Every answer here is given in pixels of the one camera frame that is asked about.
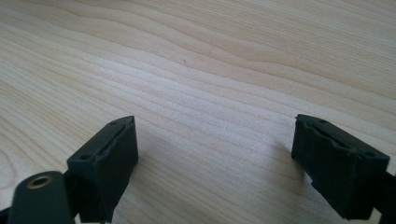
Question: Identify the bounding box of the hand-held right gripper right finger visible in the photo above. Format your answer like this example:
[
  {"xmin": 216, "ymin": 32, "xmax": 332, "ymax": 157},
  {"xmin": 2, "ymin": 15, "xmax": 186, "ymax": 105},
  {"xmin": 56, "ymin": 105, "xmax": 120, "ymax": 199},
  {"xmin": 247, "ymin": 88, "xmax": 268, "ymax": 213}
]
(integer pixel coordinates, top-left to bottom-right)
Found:
[{"xmin": 290, "ymin": 113, "xmax": 390, "ymax": 221}]

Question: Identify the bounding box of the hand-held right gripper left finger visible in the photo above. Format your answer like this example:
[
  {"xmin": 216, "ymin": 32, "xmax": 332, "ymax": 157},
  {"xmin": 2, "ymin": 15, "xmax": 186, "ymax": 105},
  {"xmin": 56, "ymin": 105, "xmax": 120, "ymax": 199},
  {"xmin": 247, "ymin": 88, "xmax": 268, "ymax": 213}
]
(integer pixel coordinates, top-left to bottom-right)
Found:
[{"xmin": 66, "ymin": 115, "xmax": 140, "ymax": 224}]

